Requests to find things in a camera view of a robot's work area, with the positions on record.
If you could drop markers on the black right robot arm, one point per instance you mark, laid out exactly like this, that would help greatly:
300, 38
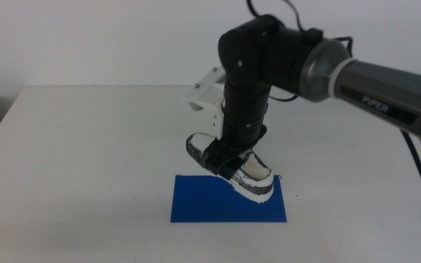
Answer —
378, 91

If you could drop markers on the blue rectangular mat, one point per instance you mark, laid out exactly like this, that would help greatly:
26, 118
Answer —
203, 204

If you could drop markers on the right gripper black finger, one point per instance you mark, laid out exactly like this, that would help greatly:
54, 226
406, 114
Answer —
209, 162
229, 171

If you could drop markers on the white and black shoe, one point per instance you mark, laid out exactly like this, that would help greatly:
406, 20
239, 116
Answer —
256, 173

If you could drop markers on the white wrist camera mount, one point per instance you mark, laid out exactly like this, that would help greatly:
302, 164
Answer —
210, 91

